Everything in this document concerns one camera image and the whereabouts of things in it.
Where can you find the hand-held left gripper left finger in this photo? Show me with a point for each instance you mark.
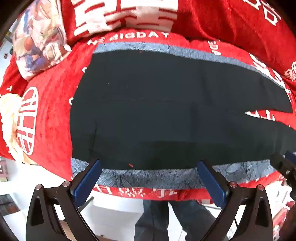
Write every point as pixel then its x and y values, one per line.
pixel 89 179

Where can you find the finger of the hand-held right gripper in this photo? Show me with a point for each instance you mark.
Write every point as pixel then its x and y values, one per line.
pixel 291 157
pixel 283 165

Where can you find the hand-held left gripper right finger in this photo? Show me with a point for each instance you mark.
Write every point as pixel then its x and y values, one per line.
pixel 211 183

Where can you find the black pants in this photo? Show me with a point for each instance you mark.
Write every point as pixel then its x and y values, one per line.
pixel 161 111

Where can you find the grey patterned cloth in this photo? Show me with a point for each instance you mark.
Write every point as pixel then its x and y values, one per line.
pixel 148 177

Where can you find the person's legs in jeans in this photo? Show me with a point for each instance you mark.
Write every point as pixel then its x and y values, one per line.
pixel 157 220

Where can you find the red printed blanket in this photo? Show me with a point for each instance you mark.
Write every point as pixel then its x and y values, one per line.
pixel 53 115

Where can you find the cream fluffy cloth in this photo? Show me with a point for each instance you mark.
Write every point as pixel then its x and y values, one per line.
pixel 9 120

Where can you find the printed pillow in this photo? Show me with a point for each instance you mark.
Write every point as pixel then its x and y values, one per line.
pixel 39 39

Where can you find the folded red printed quilt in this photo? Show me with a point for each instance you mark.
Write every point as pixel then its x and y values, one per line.
pixel 219 20

